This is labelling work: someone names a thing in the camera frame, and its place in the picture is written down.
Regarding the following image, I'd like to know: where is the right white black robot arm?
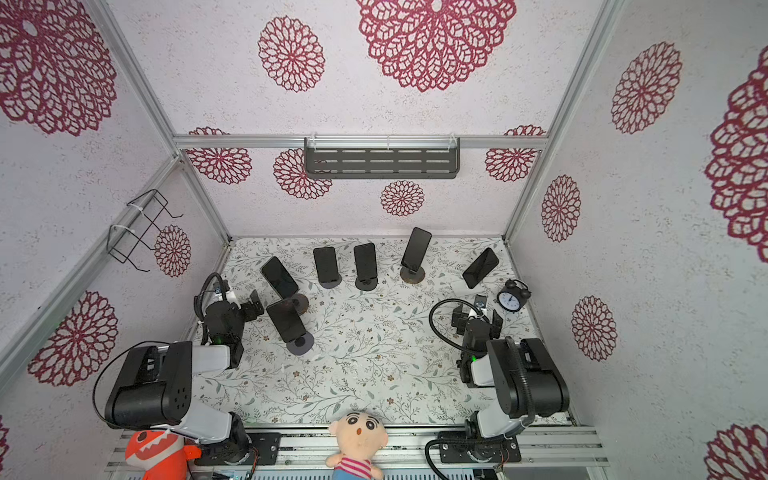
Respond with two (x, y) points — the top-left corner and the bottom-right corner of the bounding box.
(451, 306), (570, 439)

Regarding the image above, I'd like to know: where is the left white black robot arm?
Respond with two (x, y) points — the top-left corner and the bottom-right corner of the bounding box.
(103, 291), (265, 465)

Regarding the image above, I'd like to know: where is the wooden round stand left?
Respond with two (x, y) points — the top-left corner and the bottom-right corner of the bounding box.
(289, 293), (309, 315)

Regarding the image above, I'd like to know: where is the wooden round stand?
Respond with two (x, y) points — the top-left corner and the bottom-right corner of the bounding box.
(400, 266), (426, 284)
(289, 293), (309, 315)

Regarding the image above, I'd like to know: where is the grey round phone stand front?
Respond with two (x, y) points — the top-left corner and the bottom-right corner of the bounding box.
(286, 332), (315, 356)

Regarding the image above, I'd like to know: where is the wooden round stand right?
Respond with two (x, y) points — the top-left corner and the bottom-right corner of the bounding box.
(400, 266), (426, 284)

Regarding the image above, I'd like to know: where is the black phone tall wooden stand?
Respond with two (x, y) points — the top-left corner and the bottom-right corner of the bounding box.
(401, 227), (432, 271)

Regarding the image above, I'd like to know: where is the black alarm clock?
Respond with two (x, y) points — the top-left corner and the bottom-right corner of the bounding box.
(497, 279), (532, 313)

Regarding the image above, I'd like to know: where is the red shark plush toy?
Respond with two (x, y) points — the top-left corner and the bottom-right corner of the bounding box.
(124, 430), (202, 480)

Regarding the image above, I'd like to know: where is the boy doll plush toy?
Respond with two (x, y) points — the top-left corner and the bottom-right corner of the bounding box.
(326, 411), (388, 480)

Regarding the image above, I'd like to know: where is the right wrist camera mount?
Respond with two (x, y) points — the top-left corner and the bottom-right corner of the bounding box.
(474, 295), (487, 316)

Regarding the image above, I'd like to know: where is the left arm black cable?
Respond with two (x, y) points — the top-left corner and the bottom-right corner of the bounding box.
(91, 340), (172, 431)

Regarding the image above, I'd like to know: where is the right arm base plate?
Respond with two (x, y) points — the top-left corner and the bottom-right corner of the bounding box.
(437, 431), (522, 464)

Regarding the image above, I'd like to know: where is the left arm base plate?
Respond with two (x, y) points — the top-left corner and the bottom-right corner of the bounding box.
(193, 432), (282, 467)

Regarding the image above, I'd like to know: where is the black wire wall rack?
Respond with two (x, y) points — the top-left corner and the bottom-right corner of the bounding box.
(105, 189), (184, 273)

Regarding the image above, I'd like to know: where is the grey wall shelf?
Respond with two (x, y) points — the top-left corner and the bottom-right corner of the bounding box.
(303, 137), (461, 180)

